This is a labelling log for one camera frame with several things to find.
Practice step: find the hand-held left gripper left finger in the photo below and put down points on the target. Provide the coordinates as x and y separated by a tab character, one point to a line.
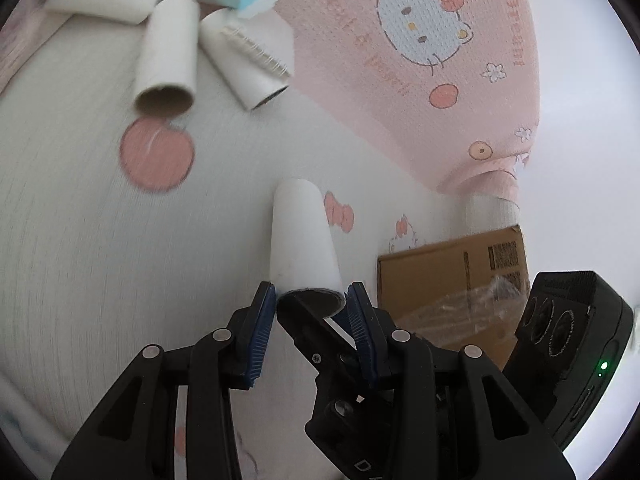
260	340

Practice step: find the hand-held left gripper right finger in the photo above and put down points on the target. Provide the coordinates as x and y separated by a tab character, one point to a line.
362	340

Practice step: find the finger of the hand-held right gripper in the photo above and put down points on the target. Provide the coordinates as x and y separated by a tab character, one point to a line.
310	330

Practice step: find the brown cardboard box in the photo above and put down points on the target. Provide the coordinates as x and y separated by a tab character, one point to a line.
425	280

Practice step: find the white paper tube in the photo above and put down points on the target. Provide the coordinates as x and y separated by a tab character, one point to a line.
300	235

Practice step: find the pile of paper tubes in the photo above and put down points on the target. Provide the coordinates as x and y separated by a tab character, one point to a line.
167	50

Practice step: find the pink white printed mat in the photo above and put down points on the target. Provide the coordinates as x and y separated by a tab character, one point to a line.
100	260

